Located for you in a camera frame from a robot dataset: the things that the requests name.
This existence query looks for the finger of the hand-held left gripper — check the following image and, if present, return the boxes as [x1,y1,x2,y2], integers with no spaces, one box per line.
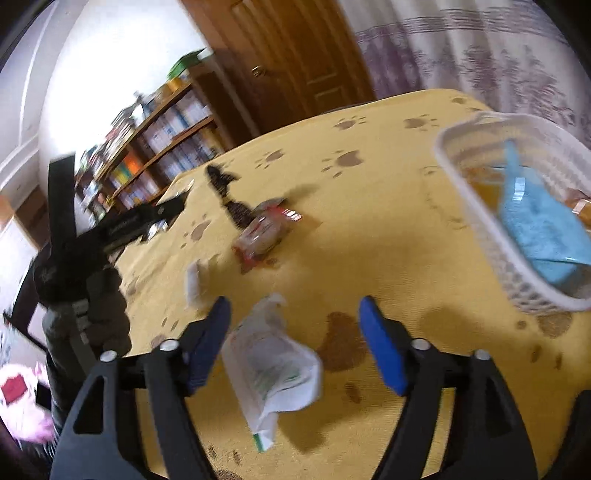
[141,220,168,243]
[154,193,191,221]

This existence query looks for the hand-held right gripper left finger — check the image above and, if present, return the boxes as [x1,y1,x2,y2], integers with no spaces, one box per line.
[48,296,232,480]

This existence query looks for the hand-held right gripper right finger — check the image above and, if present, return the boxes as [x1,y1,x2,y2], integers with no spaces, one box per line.
[359,296,539,480]

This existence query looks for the clear brown snack bar packet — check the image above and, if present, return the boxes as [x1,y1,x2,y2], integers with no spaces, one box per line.
[185,258,218,309]

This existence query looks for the white green-print snack packet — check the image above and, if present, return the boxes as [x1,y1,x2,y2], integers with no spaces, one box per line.
[221,293,323,452]

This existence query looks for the red clear snack packet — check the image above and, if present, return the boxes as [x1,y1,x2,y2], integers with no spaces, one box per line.
[232,198,303,273]

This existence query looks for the white plastic basket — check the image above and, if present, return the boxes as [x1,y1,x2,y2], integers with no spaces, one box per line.
[434,113,591,317]

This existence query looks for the light blue snack packet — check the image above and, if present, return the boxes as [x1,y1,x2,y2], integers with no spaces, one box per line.
[499,141,591,284]

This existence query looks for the person's left hand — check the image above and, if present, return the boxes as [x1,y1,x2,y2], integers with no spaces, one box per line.
[44,267,133,358]

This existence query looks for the rows of upright books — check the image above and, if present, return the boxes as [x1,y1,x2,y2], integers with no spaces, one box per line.
[78,88,222,213]

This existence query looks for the piles of stacked books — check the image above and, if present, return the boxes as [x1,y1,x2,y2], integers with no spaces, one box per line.
[81,99,151,171]

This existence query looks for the wooden bookshelf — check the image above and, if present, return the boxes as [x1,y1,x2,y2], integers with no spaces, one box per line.
[74,62,241,222]

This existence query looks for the yellow paw-print blanket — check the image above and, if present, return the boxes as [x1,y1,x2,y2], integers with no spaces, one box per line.
[113,88,591,480]

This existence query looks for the green box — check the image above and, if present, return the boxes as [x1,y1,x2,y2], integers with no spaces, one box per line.
[167,47,214,79]

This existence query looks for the pink patterned cloth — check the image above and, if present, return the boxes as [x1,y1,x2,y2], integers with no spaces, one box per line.
[0,362,56,444]

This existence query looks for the brown wooden door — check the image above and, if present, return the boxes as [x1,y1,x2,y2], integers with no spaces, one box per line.
[180,0,377,139]

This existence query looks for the white purple-patterned curtain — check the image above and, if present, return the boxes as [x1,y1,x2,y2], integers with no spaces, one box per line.
[337,0,591,148]

